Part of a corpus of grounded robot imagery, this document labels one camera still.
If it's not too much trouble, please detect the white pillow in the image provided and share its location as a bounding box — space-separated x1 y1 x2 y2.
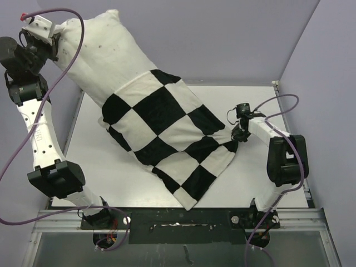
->
55 9 156 106

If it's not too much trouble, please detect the black white checkered pillowcase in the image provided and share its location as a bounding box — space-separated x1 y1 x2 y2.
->
102 70 238 210

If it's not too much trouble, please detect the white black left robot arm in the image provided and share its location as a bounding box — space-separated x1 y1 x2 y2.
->
1 34 113 229

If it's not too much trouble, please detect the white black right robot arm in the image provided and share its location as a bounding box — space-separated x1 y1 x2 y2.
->
231 103 309 228

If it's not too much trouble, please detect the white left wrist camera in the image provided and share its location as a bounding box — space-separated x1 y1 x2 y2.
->
21 15 55 46

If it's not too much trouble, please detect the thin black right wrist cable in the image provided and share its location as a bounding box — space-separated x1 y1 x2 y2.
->
225 107 240 127

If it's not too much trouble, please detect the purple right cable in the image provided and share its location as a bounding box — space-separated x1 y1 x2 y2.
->
244 93 305 267

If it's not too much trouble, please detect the purple cable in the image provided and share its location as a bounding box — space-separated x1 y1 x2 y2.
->
0 8 131 253
244 93 305 267

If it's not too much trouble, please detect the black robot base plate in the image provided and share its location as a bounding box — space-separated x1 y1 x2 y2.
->
80 206 280 245

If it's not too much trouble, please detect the aluminium front frame rail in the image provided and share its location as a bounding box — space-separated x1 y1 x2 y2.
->
32 209 327 233

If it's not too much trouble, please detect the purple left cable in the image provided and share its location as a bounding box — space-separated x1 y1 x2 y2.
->
0 8 131 253

